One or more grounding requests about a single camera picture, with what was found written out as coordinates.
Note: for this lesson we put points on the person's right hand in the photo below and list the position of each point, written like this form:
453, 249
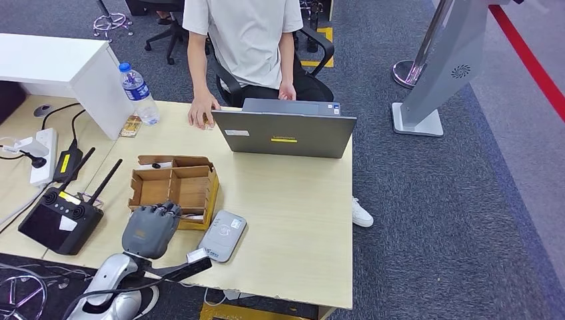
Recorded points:
201, 108

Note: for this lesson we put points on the person's left hand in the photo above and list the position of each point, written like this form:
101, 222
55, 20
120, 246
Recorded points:
288, 92

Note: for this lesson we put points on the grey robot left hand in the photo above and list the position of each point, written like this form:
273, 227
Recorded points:
150, 232

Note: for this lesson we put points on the yellowish ID card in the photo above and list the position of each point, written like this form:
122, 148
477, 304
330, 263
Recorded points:
209, 125

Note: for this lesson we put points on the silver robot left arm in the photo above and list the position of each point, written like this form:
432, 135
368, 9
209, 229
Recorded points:
106, 278

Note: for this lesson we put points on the person's left forearm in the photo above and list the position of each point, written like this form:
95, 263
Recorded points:
287, 64

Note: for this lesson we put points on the person's right forearm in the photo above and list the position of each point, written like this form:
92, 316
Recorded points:
197, 70

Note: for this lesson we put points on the white card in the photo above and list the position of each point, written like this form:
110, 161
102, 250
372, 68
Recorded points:
192, 217

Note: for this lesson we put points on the person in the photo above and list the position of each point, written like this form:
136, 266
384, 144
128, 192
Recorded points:
247, 40

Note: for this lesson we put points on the brown patterned card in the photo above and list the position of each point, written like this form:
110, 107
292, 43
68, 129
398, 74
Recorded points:
131, 127

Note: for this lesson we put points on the grey card reader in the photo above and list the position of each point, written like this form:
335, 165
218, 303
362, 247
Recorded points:
223, 236

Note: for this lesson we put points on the grey laptop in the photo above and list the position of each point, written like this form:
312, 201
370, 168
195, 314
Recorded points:
287, 137

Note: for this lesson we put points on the black office chair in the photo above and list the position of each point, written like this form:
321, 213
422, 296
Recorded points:
172, 31
324, 48

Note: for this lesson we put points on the cardboard organizer box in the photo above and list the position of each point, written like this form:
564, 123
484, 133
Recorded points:
185, 185

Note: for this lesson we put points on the clear plastic water bottle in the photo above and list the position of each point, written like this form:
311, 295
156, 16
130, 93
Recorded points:
139, 95

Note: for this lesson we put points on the black white-soled shoe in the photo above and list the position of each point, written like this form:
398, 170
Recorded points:
152, 296

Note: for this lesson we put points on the white paper slip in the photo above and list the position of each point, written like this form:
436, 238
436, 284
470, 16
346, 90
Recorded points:
145, 166

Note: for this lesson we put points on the black equipment stand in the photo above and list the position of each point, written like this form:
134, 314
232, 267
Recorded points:
312, 24

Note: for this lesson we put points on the black controller with antennas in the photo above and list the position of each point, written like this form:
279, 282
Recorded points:
57, 221

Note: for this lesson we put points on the black power adapter yellow label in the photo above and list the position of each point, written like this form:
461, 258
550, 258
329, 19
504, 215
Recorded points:
66, 165

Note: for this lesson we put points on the white desk cabinet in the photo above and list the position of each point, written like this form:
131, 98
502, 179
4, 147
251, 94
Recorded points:
88, 88

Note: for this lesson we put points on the yellow box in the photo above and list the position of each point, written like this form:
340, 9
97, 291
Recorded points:
238, 313

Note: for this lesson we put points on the white power strip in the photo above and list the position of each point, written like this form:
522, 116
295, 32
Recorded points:
44, 170

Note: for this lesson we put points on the chrome stool base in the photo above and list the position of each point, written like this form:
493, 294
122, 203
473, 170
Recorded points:
109, 20
26, 295

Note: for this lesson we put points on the black plug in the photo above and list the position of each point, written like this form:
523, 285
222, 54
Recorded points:
37, 161

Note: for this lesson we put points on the white shoe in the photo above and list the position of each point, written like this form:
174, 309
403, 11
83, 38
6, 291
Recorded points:
362, 214

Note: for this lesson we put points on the white charger plug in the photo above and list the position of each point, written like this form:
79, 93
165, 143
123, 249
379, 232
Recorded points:
31, 146

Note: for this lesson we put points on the silver kiosk stand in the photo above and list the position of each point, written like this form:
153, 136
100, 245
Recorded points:
441, 66

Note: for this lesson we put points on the grey desk grommet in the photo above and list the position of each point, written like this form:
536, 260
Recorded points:
43, 110

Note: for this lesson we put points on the dark maroon seat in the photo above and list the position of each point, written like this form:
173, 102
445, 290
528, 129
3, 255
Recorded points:
11, 101

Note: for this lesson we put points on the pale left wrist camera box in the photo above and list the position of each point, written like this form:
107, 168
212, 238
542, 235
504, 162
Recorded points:
196, 256

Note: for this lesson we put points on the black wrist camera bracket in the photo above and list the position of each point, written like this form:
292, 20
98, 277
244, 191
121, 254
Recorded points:
194, 269

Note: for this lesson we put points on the chrome stanchion post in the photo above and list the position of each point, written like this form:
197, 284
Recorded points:
404, 74

